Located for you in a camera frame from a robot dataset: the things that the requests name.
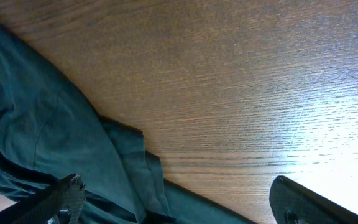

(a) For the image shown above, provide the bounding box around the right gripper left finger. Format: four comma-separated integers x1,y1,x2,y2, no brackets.
0,174,85,224

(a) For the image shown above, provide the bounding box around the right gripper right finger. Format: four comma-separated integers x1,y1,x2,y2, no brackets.
269,175,358,224

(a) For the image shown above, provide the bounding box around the dark green t-shirt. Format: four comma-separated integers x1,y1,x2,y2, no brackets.
0,28,247,223

